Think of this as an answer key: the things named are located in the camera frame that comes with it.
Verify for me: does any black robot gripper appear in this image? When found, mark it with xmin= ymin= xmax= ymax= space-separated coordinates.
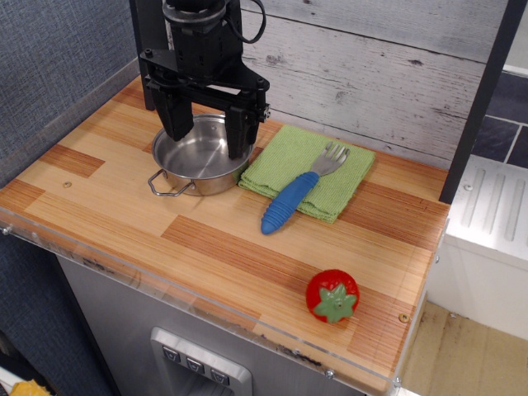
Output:
xmin=140 ymin=16 xmax=270 ymax=159

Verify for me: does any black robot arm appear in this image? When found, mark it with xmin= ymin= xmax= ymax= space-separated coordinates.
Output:
xmin=140 ymin=1 xmax=270 ymax=159

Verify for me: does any small steel pan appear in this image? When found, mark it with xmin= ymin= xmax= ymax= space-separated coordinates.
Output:
xmin=148 ymin=114 xmax=253 ymax=197

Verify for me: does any green folded cloth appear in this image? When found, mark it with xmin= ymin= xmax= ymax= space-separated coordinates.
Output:
xmin=238 ymin=124 xmax=377 ymax=225

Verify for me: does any steel toy fridge cabinet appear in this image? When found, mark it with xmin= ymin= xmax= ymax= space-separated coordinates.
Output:
xmin=59 ymin=257 xmax=359 ymax=395

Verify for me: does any silver dispenser button panel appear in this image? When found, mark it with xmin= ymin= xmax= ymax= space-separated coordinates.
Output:
xmin=150 ymin=327 xmax=253 ymax=395

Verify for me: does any white toy sink counter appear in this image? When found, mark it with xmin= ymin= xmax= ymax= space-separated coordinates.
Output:
xmin=427 ymin=156 xmax=527 ymax=339

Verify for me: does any yellow object at corner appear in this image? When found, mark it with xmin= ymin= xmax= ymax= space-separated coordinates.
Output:
xmin=9 ymin=380 xmax=51 ymax=396

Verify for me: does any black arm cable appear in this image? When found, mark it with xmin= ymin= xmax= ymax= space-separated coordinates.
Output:
xmin=224 ymin=0 xmax=267 ymax=45

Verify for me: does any blue handled metal fork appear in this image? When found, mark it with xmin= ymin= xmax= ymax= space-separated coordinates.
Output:
xmin=261 ymin=143 xmax=350 ymax=235

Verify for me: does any black right frame post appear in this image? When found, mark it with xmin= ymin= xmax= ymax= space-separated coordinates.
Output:
xmin=439 ymin=0 xmax=527 ymax=204

